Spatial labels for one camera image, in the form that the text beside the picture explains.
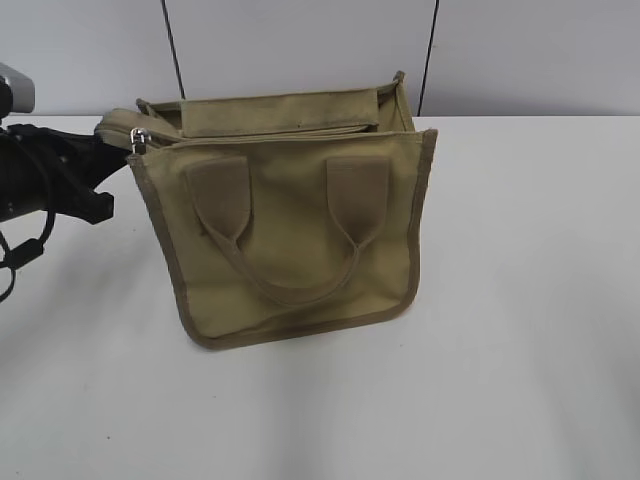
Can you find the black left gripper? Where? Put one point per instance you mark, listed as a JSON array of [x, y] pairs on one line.
[[49, 170]]

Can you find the silver zipper pull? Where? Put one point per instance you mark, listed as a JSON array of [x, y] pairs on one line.
[[139, 138]]

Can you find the khaki yellow canvas bag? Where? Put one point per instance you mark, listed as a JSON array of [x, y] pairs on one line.
[[283, 216]]

